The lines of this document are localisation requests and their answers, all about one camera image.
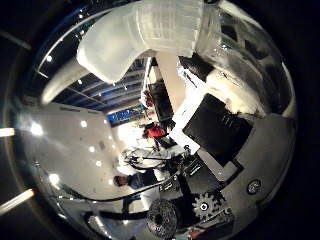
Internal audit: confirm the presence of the person in dark clothes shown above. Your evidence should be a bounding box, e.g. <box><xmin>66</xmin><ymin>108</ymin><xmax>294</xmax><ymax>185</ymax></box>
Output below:
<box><xmin>112</xmin><ymin>170</ymin><xmax>159</xmax><ymax>192</ymax></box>

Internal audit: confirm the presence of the spray bottle with white label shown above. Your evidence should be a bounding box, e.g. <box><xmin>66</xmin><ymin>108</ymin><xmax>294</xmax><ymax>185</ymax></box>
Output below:
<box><xmin>40</xmin><ymin>0</ymin><xmax>205</xmax><ymax>106</ymax></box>

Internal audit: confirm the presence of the red and white object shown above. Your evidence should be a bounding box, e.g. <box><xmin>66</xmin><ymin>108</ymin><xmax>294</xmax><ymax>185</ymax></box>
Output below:
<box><xmin>145</xmin><ymin>123</ymin><xmax>167</xmax><ymax>140</ymax></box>

